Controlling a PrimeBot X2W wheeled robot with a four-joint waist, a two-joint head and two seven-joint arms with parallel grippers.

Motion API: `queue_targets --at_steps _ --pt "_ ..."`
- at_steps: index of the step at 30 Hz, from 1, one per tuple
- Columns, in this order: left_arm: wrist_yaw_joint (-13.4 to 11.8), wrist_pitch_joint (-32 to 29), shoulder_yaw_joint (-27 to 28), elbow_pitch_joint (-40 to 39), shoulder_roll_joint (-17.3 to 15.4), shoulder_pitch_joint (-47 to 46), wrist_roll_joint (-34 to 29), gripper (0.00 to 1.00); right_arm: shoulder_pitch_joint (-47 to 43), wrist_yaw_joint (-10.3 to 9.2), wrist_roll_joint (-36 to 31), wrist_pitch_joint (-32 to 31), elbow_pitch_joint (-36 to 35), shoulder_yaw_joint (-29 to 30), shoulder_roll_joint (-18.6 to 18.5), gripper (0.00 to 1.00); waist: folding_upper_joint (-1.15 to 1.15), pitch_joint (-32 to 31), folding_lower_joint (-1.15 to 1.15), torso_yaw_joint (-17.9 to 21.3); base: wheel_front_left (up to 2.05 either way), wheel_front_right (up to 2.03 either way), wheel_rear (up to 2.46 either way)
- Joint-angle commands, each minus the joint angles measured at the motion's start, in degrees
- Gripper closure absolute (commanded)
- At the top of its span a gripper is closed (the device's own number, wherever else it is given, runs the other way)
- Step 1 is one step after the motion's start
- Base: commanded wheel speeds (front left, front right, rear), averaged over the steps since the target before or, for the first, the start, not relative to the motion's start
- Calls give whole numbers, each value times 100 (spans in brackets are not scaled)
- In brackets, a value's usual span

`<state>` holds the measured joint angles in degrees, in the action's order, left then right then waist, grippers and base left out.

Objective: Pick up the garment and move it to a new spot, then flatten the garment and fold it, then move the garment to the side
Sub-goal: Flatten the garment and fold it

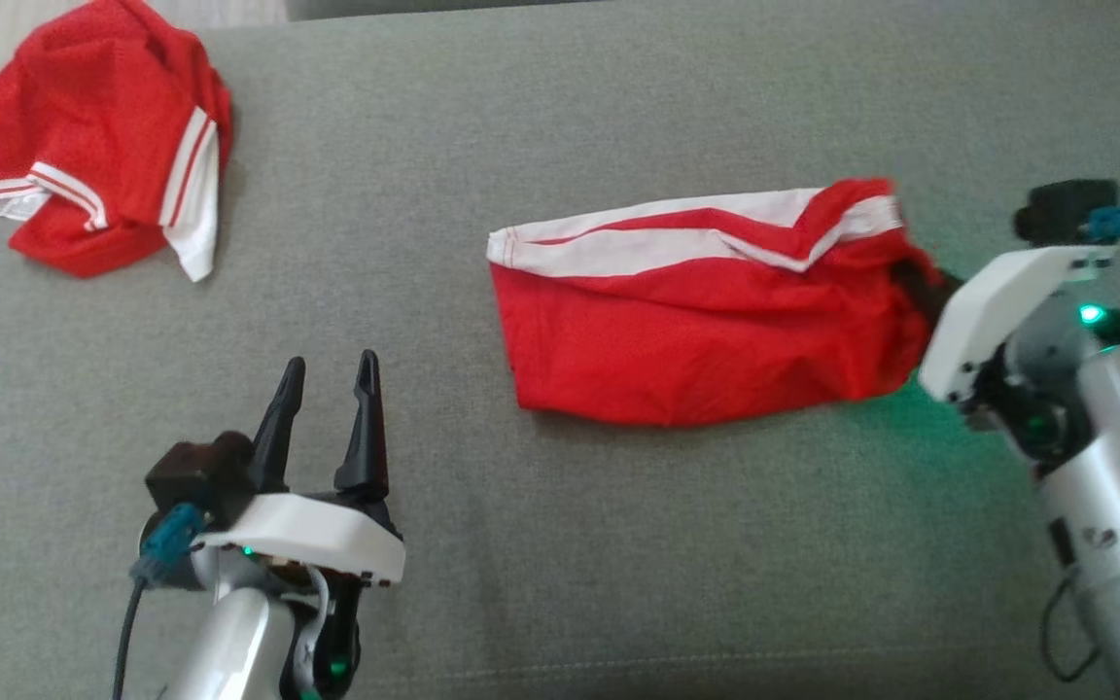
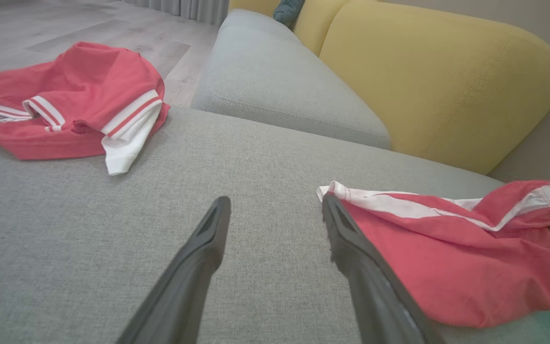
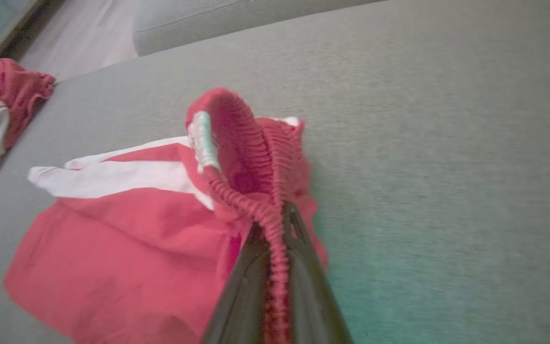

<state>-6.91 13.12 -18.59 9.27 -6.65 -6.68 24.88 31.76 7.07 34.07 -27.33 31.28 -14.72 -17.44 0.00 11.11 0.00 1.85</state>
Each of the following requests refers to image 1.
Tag grey fabric sofa ottoman seat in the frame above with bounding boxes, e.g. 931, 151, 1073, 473
0, 0, 1120, 700

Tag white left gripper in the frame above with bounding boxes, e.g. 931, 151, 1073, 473
191, 349, 407, 589

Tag left camera cable teal connector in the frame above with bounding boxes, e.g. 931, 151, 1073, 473
111, 502, 208, 700

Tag thin black arm cable loop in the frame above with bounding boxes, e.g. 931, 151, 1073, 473
1039, 569, 1105, 683

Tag red shorts with white stripes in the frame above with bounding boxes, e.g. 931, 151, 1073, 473
487, 177, 950, 429

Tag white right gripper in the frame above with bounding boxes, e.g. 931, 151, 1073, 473
895, 245, 1120, 407

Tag grey fabric sofa seat cushion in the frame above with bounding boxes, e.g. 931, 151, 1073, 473
286, 0, 610, 22

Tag red jersey with white sleeves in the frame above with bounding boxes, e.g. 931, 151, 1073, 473
0, 0, 235, 283

